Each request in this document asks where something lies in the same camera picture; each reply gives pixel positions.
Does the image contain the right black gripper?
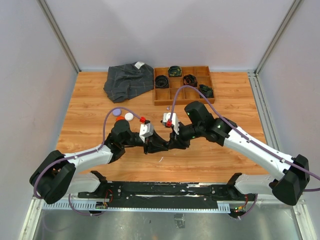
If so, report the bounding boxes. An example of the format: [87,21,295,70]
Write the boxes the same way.
[168,120,204,150]

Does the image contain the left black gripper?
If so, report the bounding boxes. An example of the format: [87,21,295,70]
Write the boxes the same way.
[122,129,169,155]

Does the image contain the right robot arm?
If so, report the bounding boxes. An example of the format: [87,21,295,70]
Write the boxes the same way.
[162,101,310,206]

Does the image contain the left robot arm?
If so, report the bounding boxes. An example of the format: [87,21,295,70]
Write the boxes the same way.
[29,119,169,204]

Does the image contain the white earbud case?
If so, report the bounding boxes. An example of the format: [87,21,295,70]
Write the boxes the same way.
[124,112,135,122]

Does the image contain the orange earbud case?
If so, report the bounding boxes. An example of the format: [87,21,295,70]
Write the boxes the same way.
[116,116,125,121]

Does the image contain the purple earbud case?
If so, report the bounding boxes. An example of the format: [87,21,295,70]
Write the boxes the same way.
[112,108,122,117]

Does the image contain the wooden compartment tray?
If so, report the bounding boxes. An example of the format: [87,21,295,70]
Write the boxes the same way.
[153,65,215,106]

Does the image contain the dark green rolled tie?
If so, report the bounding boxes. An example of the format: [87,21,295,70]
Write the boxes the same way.
[199,84,214,99]

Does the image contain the black rolled belt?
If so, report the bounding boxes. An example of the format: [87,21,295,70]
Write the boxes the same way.
[154,75,169,89]

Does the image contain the brown rolled belt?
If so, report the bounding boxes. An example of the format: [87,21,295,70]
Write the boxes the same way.
[183,74,198,88]

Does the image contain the grey checked cloth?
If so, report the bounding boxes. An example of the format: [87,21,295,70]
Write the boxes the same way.
[103,61,154,103]

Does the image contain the green patterned rolled tie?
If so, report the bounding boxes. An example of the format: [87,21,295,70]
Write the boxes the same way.
[168,65,182,78]

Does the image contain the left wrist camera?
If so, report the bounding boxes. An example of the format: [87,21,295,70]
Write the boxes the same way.
[139,123,154,143]

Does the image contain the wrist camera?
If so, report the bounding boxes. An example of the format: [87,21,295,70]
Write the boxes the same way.
[162,112,179,135]
[139,123,154,143]

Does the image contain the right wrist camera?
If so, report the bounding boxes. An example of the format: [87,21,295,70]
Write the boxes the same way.
[162,112,179,135]

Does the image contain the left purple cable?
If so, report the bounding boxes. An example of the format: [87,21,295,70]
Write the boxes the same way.
[33,106,147,217]

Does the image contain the purple cable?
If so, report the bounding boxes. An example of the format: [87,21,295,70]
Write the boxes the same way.
[33,106,147,217]
[166,85,320,193]

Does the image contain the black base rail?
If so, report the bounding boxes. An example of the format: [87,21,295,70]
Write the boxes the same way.
[77,171,252,211]

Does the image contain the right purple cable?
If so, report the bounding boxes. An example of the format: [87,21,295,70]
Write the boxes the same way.
[166,85,320,193]

